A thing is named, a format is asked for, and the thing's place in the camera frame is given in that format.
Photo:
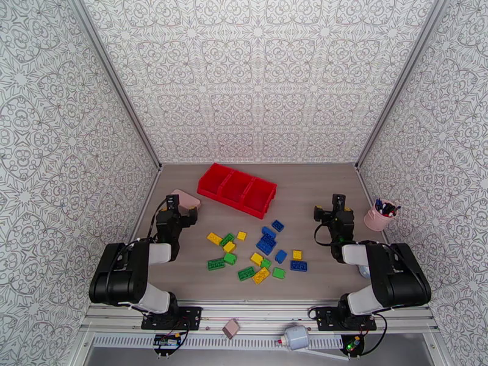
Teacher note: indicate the large blue lego block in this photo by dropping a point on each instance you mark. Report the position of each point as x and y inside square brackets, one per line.
[265, 246]

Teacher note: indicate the aluminium corner post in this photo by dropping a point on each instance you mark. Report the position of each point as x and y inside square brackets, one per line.
[117, 81]
[400, 81]

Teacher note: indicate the medium green lego brick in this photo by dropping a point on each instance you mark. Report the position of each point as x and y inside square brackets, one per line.
[227, 240]

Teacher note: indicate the pink pen cup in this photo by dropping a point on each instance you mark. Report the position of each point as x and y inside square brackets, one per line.
[375, 222]

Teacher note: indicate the long yellow lego brick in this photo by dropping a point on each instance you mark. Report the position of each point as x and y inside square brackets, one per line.
[260, 276]
[214, 238]

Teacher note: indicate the aluminium table edge strip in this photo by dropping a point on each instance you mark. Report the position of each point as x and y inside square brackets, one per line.
[364, 184]
[148, 197]

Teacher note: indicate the small white bottle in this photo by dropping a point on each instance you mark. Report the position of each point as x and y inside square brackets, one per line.
[296, 336]

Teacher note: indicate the small circuit board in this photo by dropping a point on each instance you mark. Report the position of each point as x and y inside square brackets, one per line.
[166, 341]
[352, 344]

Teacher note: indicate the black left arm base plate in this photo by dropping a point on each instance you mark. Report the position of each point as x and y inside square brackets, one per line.
[190, 318]

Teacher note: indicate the small blue lego brick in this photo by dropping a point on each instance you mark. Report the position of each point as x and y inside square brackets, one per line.
[281, 256]
[278, 225]

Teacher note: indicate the pink rounded box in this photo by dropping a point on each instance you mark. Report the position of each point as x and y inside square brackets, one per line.
[188, 199]

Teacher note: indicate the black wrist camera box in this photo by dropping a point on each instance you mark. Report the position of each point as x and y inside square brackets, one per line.
[172, 202]
[338, 202]

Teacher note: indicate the black pen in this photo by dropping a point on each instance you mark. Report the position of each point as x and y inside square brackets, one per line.
[394, 209]

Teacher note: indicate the small pink block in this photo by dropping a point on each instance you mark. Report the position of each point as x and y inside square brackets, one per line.
[231, 329]

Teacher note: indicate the small green lego brick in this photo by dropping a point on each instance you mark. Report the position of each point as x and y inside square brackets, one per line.
[230, 258]
[278, 273]
[266, 264]

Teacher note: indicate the long green lego brick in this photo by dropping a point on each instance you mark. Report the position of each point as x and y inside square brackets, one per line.
[216, 264]
[246, 274]

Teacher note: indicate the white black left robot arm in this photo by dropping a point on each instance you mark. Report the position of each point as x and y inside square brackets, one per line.
[118, 275]

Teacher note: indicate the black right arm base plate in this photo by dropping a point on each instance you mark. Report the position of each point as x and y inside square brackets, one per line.
[324, 319]

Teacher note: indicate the small yellow lego brick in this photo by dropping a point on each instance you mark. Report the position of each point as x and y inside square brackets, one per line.
[297, 255]
[229, 247]
[256, 259]
[241, 235]

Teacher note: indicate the aluminium frame rail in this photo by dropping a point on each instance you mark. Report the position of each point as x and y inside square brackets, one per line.
[259, 311]

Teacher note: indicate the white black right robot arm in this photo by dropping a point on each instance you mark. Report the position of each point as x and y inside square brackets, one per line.
[396, 277]

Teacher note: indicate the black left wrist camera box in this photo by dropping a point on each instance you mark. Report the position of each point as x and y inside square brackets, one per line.
[172, 202]

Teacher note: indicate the long blue lego brick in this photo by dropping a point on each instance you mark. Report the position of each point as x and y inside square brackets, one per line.
[299, 266]

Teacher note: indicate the medium blue lego brick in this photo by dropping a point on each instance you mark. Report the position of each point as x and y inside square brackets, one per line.
[268, 232]

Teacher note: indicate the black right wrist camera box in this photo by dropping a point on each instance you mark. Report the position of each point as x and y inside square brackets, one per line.
[338, 202]

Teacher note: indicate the red pen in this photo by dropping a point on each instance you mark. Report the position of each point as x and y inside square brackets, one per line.
[386, 214]

